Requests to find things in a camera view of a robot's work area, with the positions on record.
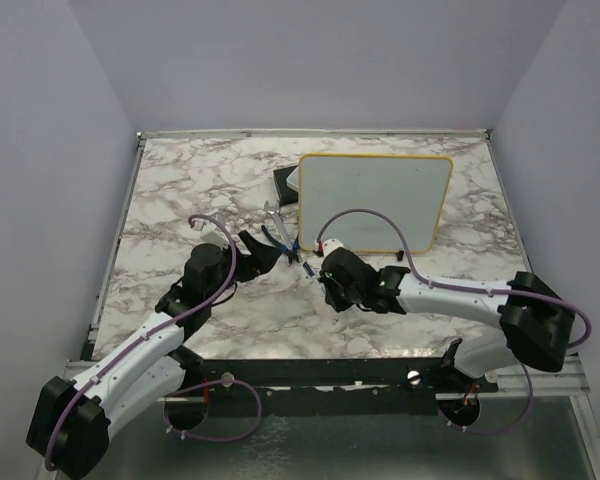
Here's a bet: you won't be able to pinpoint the aluminium frame rail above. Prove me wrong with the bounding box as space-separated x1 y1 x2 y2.
493 355 590 396

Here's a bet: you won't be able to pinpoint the yellow framed whiteboard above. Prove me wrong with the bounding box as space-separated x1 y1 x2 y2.
298 153 454 254

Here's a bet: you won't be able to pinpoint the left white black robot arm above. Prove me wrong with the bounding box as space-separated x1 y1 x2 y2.
26 231 281 479

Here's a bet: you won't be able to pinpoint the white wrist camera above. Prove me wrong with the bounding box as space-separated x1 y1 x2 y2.
316 238 344 257
198 213 229 248

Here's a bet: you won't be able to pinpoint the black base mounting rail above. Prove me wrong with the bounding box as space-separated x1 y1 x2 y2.
142 357 501 419

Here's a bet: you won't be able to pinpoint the black box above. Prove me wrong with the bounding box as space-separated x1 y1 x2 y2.
273 166 298 206

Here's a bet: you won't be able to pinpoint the purple cable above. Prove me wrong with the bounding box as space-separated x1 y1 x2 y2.
44 213 264 474
317 208 594 436

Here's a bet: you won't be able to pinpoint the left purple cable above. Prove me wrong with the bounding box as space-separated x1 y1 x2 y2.
44 213 264 474

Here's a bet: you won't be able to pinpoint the white flat box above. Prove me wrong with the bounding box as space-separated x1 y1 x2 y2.
286 167 300 192

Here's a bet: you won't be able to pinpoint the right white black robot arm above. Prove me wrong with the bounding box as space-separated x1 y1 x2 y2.
319 239 574 391

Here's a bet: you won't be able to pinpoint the blue handled pliers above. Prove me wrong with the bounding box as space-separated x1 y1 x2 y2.
260 225 302 265

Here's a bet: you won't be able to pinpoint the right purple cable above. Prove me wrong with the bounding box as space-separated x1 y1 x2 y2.
317 208 594 436

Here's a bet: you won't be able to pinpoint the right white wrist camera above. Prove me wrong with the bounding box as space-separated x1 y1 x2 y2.
316 238 344 257

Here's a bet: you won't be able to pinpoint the blue whiteboard marker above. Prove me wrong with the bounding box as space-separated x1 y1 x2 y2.
302 262 315 279

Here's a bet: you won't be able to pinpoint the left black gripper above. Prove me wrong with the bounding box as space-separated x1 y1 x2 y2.
207 230 283 304

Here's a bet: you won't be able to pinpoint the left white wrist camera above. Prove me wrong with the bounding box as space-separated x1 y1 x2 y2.
198 213 229 248

